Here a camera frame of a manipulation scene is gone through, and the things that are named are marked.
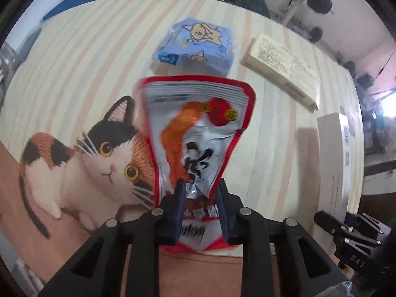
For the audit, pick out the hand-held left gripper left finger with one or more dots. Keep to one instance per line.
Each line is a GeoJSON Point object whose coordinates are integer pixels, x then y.
{"type": "Point", "coordinates": [179, 210]}

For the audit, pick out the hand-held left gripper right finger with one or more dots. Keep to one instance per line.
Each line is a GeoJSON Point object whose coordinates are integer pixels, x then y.
{"type": "Point", "coordinates": [222, 210]}

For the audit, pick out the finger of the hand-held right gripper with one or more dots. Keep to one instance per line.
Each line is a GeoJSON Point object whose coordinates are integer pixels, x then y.
{"type": "Point", "coordinates": [328, 221]}
{"type": "Point", "coordinates": [372, 227]}

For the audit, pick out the red snack packet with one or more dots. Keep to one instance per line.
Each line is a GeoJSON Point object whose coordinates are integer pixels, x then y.
{"type": "Point", "coordinates": [198, 130]}

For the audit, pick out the long white box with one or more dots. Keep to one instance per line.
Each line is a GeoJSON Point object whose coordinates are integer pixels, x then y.
{"type": "Point", "coordinates": [335, 161]}

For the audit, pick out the flat cream box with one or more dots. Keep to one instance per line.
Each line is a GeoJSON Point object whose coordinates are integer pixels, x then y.
{"type": "Point", "coordinates": [284, 68]}

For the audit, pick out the blue tissue pack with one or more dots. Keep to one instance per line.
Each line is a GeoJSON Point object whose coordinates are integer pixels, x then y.
{"type": "Point", "coordinates": [198, 46]}

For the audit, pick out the cat print table mat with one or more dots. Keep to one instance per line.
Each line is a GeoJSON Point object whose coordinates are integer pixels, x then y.
{"type": "Point", "coordinates": [77, 68]}

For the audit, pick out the small floor barbell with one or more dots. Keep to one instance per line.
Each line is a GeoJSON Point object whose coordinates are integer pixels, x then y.
{"type": "Point", "coordinates": [316, 34]}

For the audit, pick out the black weight bench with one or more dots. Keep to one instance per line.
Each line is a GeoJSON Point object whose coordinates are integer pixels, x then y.
{"type": "Point", "coordinates": [255, 1]}

